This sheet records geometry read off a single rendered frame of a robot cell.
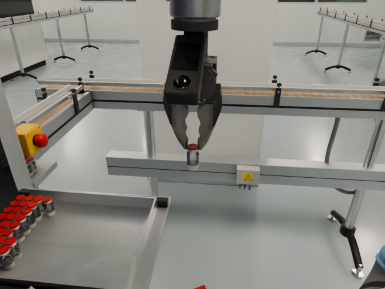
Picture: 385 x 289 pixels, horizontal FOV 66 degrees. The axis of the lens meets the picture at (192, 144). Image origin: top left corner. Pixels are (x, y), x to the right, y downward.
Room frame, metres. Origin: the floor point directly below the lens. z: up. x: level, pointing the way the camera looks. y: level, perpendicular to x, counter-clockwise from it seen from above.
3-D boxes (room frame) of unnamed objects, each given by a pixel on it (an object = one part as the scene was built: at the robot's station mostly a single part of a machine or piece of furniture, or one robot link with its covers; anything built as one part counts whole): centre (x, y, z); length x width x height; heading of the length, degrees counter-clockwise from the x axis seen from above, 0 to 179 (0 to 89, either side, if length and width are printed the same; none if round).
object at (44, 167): (0.78, 0.52, 0.87); 0.14 x 0.13 x 0.02; 84
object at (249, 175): (1.32, -0.29, 0.50); 0.12 x 0.05 x 0.09; 84
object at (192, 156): (0.47, 0.00, 1.11); 0.02 x 0.02 x 0.04
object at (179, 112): (0.49, 0.02, 1.17); 0.06 x 0.03 x 0.09; 174
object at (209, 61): (0.49, 0.00, 1.27); 0.09 x 0.08 x 0.12; 174
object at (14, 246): (0.44, 0.37, 0.90); 0.02 x 0.02 x 0.05
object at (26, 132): (0.76, 0.48, 1.00); 0.08 x 0.07 x 0.07; 84
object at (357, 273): (1.33, -0.92, 0.07); 0.50 x 0.08 x 0.14; 174
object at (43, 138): (0.75, 0.43, 0.99); 0.04 x 0.04 x 0.04; 84
